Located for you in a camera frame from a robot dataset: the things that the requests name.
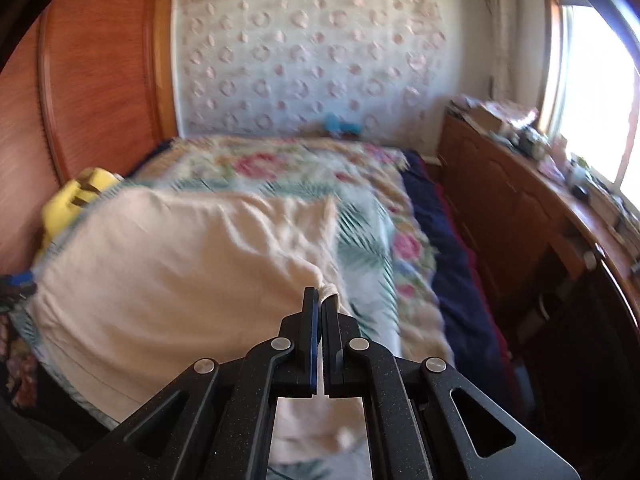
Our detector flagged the beige printed t-shirt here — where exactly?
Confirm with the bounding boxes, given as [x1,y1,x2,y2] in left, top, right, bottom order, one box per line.
[22,186,369,453]

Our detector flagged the palm leaf print sheet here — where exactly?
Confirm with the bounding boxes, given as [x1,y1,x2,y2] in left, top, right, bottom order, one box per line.
[11,179,399,427]

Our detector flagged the yellow Pikachu plush toy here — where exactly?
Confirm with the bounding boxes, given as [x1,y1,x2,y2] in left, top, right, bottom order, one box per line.
[41,167,122,252]

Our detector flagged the floral quilt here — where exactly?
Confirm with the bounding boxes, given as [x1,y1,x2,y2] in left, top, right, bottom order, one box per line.
[134,136,454,362]

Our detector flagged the wooden louvered wardrobe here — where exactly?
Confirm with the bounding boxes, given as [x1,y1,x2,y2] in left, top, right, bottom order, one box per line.
[1,0,166,274]

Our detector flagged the blue toy on box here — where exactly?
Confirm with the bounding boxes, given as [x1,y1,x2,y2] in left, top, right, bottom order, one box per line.
[323,113,361,139]

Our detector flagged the long wooden cabinet desk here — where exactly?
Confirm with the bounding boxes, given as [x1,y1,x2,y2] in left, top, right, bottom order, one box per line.
[438,110,639,314]

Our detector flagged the cardboard box on desk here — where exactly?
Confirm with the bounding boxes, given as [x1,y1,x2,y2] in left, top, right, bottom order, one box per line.
[465,101,538,133]

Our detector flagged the circle pattern sheer curtain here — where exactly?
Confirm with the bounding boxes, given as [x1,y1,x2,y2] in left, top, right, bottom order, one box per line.
[174,0,494,149]

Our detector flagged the window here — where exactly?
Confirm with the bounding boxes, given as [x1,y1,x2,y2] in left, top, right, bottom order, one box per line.
[548,0,639,207]

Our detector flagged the beige window side curtain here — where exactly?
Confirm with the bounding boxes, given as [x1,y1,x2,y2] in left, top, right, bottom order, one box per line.
[488,0,518,101]

